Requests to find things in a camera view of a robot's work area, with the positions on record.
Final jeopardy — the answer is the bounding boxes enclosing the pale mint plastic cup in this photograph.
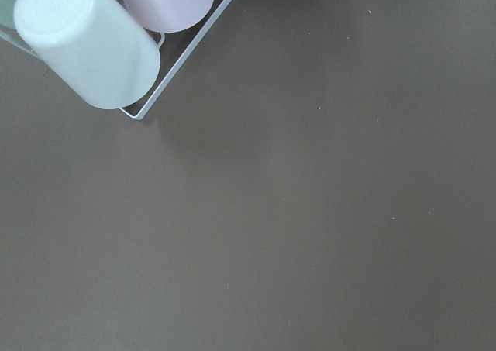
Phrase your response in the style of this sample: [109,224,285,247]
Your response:
[13,0,160,109]

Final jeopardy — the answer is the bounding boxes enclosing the pale pink plastic cup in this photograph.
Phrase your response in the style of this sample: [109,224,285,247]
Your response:
[123,0,214,33]

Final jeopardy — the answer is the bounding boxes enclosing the white wire cup rack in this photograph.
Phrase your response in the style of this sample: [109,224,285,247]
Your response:
[0,0,249,121]

